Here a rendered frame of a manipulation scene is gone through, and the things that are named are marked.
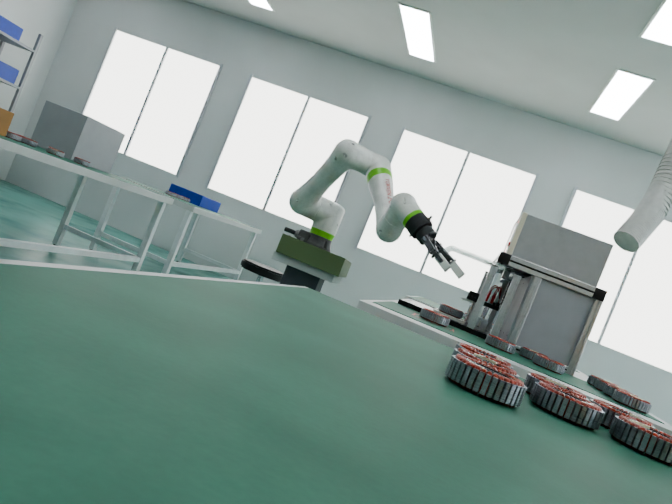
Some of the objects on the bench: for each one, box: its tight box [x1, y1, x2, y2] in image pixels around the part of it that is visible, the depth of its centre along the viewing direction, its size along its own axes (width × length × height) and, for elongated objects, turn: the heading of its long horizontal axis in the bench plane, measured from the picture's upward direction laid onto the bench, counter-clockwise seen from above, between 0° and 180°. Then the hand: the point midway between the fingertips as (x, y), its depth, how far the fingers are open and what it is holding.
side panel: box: [508, 276, 603, 376], centre depth 246 cm, size 28×3×32 cm, turn 168°
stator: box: [485, 334, 517, 354], centre depth 221 cm, size 11×11×4 cm
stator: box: [419, 308, 450, 327], centre depth 223 cm, size 11×11×4 cm
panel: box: [498, 275, 534, 341], centre depth 281 cm, size 1×66×30 cm, turn 78°
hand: (453, 270), depth 223 cm, fingers open, 13 cm apart
